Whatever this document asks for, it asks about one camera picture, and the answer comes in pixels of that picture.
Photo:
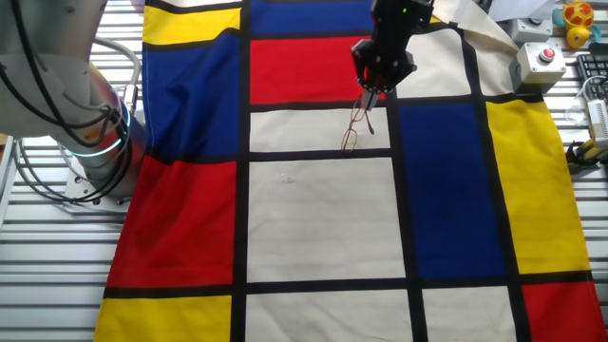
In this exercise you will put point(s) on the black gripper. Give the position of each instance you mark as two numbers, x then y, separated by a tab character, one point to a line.
399	24

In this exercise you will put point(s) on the yellow turtle toy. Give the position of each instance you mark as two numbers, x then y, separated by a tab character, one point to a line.
577	19

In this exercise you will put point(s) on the small clear plastic piece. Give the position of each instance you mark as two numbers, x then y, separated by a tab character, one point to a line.
285	179

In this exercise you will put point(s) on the grey emergency stop box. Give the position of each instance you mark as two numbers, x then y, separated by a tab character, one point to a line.
537	69

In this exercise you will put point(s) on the black keyboard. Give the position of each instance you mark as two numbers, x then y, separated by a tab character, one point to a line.
594	71

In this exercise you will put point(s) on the brown thin-framed glasses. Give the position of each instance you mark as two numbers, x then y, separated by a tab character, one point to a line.
350	138

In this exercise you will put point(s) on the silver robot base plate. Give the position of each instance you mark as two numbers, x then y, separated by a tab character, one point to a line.
76	192

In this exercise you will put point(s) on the grey switch box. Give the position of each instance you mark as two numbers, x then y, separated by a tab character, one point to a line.
529	31

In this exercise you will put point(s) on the small silver ribbed camera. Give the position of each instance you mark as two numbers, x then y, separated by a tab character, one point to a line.
598	121

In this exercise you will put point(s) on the yellow black clamp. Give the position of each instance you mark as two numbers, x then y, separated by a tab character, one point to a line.
589	152

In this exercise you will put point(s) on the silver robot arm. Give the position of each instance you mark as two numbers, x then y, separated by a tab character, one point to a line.
47	71

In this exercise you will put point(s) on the colour block tablecloth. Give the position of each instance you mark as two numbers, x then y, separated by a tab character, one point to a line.
323	223

